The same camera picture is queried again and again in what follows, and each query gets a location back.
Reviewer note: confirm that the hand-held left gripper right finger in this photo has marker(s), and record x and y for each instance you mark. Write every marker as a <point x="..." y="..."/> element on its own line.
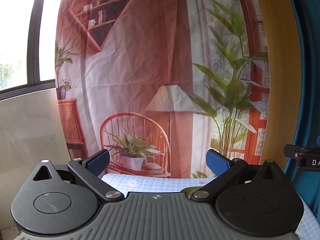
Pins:
<point x="218" y="163"/>

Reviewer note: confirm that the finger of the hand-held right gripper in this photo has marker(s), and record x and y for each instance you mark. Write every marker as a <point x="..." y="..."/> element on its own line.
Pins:
<point x="291" y="150"/>

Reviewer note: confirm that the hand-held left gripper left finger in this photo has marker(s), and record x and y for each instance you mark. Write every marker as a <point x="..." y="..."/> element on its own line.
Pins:
<point x="97" y="163"/>

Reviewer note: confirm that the blue checked tablecloth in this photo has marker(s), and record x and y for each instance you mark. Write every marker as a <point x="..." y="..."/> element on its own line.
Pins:
<point x="155" y="183"/>

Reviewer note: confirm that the blue curtain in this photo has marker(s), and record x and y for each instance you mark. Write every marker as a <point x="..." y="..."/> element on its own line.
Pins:
<point x="310" y="80"/>

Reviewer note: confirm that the yellow curtain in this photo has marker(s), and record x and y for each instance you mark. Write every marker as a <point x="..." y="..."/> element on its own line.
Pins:
<point x="280" y="67"/>

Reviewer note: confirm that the printed wall tapestry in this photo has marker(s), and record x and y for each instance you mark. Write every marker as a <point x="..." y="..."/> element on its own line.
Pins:
<point x="140" y="67"/>

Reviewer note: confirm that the dark window frame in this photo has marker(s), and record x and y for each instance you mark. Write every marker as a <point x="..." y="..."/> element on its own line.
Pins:
<point x="33" y="30"/>

